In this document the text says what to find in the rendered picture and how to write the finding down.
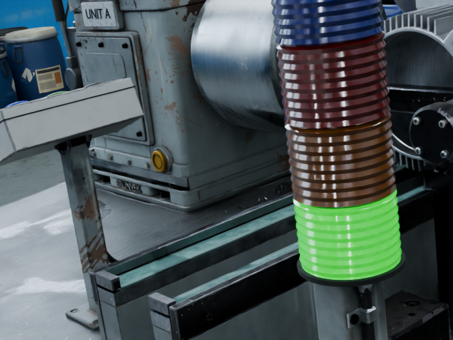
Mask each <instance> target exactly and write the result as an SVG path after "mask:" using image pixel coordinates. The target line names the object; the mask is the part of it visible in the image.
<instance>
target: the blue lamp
mask: <svg viewBox="0 0 453 340"><path fill-rule="evenodd" d="M381 2H382V0H271V4H272V6H273V10H272V14H273V16H274V20H273V24H274V25H275V29H274V33H275V35H276V40H275V42H276V43H278V44H279V45H282V46H286V47H313V46H322V45H334V44H340V43H348V42H353V41H356V40H362V39H366V38H370V37H373V36H376V35H378V34H380V33H381V32H382V31H383V30H384V27H383V25H382V23H383V21H384V19H383V17H382V11H383V8H382V6H381Z"/></svg>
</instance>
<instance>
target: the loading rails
mask: <svg viewBox="0 0 453 340"><path fill-rule="evenodd" d="M396 163H398V167H397V169H395V172H394V174H395V176H396V180H395V183H396V189H397V194H396V197H397V199H398V202H397V206H398V212H397V213H398V215H399V220H398V222H399V224H400V228H399V231H400V240H401V245H400V247H401V249H402V251H403V252H404V253H405V256H406V264H405V267H404V268H403V269H402V270H401V271H400V272H399V273H398V274H397V275H395V276H393V277H391V278H389V279H386V280H384V281H383V284H384V299H386V298H388V297H390V296H391V295H394V294H395V293H397V292H399V291H401V290H403V291H407V292H409V293H413V294H416V295H420V296H423V297H426V298H429V299H433V300H436V299H438V298H439V288H438V277H437V258H436V247H435V227H434V216H433V196H432V192H427V191H426V190H425V189H424V187H423V171H419V169H416V170H413V167H410V168H406V165H403V166H401V165H400V161H398V162H396ZM294 206H295V204H294V202H293V191H292V192H289V193H287V194H284V195H281V196H279V197H277V198H274V199H271V200H269V201H267V202H264V203H261V204H259V205H257V206H254V207H251V208H248V209H247V210H244V211H241V212H238V213H237V214H234V215H231V216H229V217H227V218H224V219H221V220H219V221H217V222H214V223H211V224H209V225H207V226H204V227H201V228H199V229H196V230H194V231H191V232H189V233H186V234H184V235H181V236H179V237H176V238H174V239H171V240H169V241H167V242H164V243H161V244H158V245H157V246H154V247H151V248H148V249H147V250H144V251H141V252H138V253H137V254H134V255H131V256H128V257H127V258H124V259H121V260H118V261H116V262H114V263H111V264H108V265H106V266H104V267H101V268H98V269H96V270H94V271H91V272H89V275H90V281H91V286H92V292H93V296H94V301H95V306H96V313H97V317H98V323H99V327H100V334H101V338H102V340H319V335H318V322H317V316H316V309H315V298H314V291H313V283H312V282H310V281H307V280H306V279H304V278H303V277H302V276H300V274H299V273H298V270H297V261H298V259H299V257H300V253H299V245H298V237H297V228H296V222H297V221H296V219H295V213H296V212H295V211H294Z"/></svg>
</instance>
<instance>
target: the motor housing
mask: <svg viewBox="0 0 453 340"><path fill-rule="evenodd" d="M452 30H453V4H452V5H450V4H445V5H444V4H441V5H435V6H432V7H427V8H424V9H419V10H416V11H411V12H408V13H403V14H400V15H397V16H394V17H391V18H390V19H388V20H384V34H385V36H384V42H385V43H386V45H385V47H384V50H385V52H386V56H385V60H386V61H387V65H386V69H387V71H388V74H387V76H386V77H387V79H388V83H390V84H410V85H420V86H440V87H451V88H453V53H452V52H451V50H450V49H449V48H448V47H447V46H446V45H445V44H444V43H443V41H444V40H445V39H446V37H447V36H448V35H449V33H450V32H451V31H452ZM390 113H391V117H390V121H391V122H392V126H391V128H390V129H391V130H392V137H391V138H392V140H393V145H392V148H393V149H394V161H395V163H396V162H398V161H400V165H401V166H403V165H405V164H406V168H410V167H413V170H416V169H419V171H422V170H423V167H424V166H425V165H428V163H426V162H425V161H424V160H423V159H422V158H421V157H420V156H419V155H417V154H416V152H415V149H414V148H413V145H412V143H411V139H410V135H409V127H410V122H411V119H412V117H413V115H414V113H401V112H394V111H391V112H390Z"/></svg>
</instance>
